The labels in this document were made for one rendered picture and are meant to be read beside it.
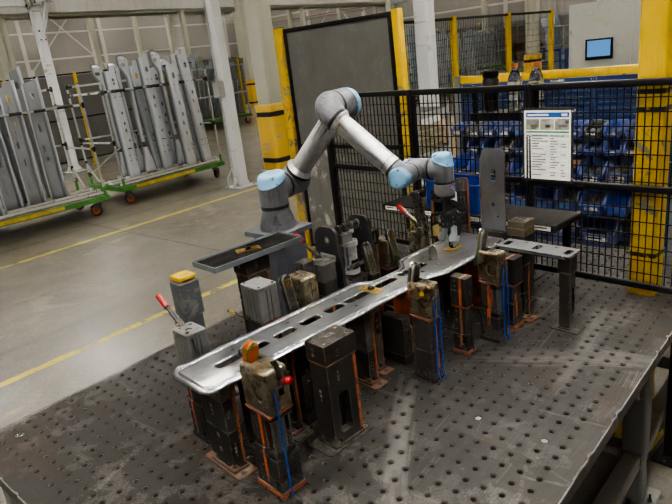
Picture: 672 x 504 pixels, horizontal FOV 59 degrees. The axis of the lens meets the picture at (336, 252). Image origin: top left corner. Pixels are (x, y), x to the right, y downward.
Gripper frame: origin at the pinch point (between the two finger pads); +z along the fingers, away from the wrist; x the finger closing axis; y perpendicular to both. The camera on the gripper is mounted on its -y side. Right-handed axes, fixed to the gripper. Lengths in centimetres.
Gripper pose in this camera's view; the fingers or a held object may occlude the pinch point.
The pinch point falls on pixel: (452, 242)
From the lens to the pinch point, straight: 232.2
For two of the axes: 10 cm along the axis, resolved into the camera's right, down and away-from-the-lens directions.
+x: 6.9, 1.6, -7.1
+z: 1.4, 9.3, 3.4
